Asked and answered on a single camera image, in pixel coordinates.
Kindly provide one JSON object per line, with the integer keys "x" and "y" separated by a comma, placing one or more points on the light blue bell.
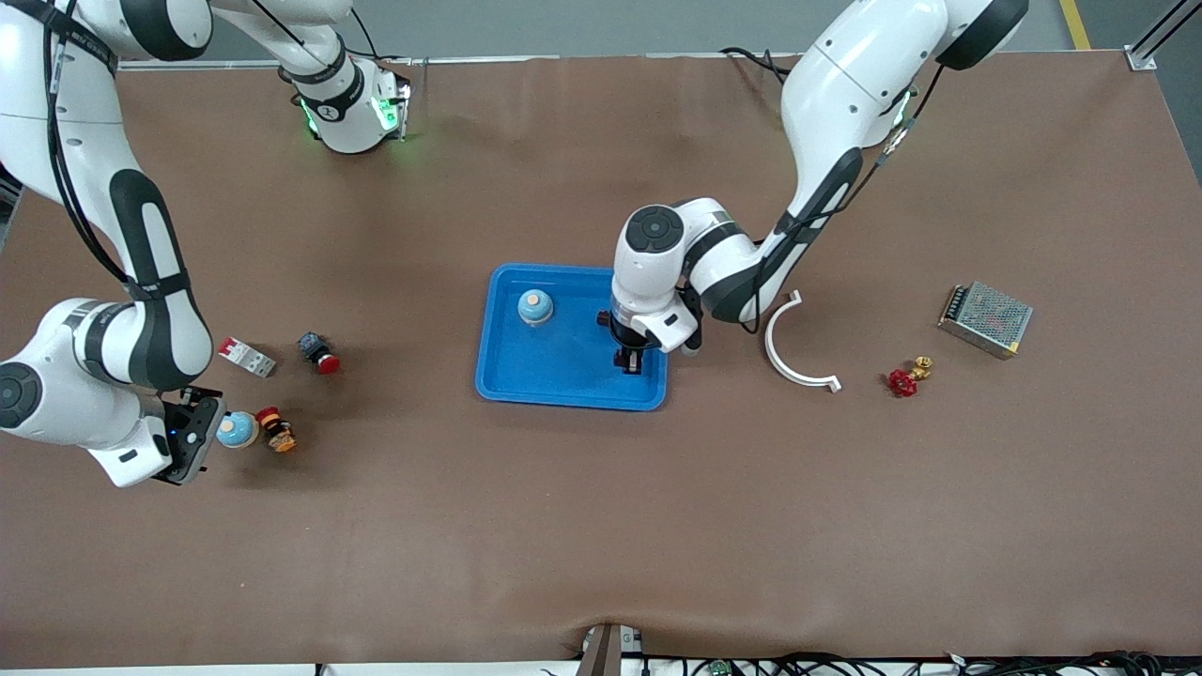
{"x": 535, "y": 308}
{"x": 237, "y": 430}

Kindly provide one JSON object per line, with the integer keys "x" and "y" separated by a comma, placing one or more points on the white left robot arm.
{"x": 845, "y": 84}

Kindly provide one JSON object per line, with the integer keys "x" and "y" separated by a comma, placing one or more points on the blue plastic tray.
{"x": 545, "y": 366}

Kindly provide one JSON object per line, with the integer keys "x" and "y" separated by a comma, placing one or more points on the brown table mat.
{"x": 601, "y": 526}

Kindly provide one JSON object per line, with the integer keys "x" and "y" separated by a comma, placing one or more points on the white half-round pipe clamp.
{"x": 768, "y": 338}

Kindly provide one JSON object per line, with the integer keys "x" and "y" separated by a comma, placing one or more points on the red orange buzzer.
{"x": 276, "y": 430}

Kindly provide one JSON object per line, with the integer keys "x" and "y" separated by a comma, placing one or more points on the metal table edge bracket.
{"x": 606, "y": 652}

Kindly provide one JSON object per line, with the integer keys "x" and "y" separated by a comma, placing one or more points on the metal mesh power supply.
{"x": 986, "y": 319}

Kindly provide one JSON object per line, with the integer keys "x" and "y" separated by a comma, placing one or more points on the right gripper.
{"x": 191, "y": 434}

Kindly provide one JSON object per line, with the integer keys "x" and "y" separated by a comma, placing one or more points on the red white circuit breaker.
{"x": 246, "y": 358}

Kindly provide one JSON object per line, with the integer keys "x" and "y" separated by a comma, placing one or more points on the black switch red pushbutton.
{"x": 319, "y": 353}

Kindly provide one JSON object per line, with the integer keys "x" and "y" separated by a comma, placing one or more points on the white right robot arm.
{"x": 23, "y": 94}

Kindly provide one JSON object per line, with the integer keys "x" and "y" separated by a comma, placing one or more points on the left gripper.
{"x": 623, "y": 335}

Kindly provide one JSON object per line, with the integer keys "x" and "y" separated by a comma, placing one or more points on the aluminium frame profile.
{"x": 1160, "y": 33}

